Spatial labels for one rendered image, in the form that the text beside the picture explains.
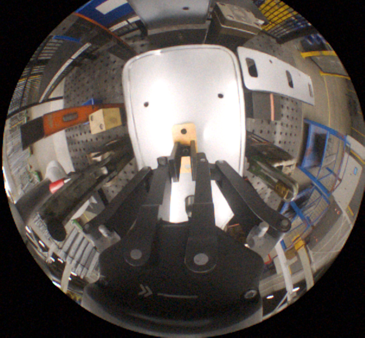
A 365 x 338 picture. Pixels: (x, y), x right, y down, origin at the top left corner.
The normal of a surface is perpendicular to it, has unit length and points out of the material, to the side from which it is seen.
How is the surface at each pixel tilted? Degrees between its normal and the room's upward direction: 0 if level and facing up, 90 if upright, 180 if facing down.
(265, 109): 0
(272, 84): 0
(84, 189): 81
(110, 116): 90
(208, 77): 0
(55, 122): 90
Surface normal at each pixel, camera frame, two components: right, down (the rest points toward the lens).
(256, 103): -0.03, 0.38
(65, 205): 0.98, -0.04
